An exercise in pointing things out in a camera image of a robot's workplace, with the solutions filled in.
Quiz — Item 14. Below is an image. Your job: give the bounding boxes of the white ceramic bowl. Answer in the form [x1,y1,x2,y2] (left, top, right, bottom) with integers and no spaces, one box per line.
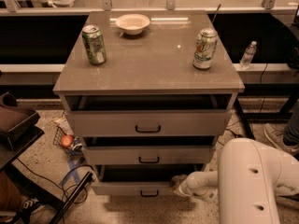
[116,14,150,35]

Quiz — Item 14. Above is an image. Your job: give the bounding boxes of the white 7up can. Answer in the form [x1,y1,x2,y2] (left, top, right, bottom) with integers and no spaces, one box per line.
[192,28,218,70]

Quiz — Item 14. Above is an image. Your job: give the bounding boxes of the black patterned shoe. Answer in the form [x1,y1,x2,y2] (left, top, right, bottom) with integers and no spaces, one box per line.
[10,198,44,224]

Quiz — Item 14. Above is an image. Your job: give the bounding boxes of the grey top drawer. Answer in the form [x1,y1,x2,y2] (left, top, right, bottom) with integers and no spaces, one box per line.
[63,94,234,137]

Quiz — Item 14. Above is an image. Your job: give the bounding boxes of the black metal stand leg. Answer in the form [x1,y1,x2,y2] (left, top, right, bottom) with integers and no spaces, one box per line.
[49,172,93,224]

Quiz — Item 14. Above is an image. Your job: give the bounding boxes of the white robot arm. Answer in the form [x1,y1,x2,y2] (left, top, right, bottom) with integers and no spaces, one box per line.
[172,138,299,224]

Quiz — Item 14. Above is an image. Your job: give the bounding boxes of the black floor cable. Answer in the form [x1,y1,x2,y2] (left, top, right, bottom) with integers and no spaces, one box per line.
[15,157,94,205]

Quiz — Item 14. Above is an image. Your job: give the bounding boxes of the grey bottom drawer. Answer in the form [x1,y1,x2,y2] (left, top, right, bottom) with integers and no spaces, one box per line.
[92,163,203,197]

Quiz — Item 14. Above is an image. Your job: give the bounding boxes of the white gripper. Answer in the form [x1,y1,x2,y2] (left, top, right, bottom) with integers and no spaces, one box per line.
[171,171,218,202]

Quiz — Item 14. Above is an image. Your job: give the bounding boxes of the green soda can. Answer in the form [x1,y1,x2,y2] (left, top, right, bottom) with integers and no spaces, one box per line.
[82,24,107,65]

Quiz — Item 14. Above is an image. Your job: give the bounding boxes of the dark brown tray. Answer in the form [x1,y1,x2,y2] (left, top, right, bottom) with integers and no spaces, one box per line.
[0,92,40,150]

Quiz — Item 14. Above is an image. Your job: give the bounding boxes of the grey drawer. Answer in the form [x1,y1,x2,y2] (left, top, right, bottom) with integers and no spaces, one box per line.
[92,163,203,197]
[83,136,214,164]
[63,94,234,137]

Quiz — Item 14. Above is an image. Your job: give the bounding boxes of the red apple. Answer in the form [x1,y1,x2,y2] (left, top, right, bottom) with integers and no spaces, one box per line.
[60,135,74,148]

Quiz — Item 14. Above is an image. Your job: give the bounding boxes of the grey drawer cabinet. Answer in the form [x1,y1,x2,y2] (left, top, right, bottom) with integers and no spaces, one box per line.
[52,10,245,189]

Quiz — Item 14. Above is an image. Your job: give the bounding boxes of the wire basket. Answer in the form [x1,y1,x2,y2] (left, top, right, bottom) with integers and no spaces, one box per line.
[53,128,82,156]

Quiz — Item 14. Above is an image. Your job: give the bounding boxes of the grey sneaker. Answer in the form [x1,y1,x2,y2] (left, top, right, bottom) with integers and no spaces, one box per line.
[263,123,299,156]

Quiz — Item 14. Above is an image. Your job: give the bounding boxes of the grey middle drawer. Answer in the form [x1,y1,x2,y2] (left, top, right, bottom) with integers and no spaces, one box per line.
[83,136,214,164]

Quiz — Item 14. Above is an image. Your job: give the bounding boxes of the clear plastic water bottle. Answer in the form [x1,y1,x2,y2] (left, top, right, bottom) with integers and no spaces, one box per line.
[239,41,257,70]

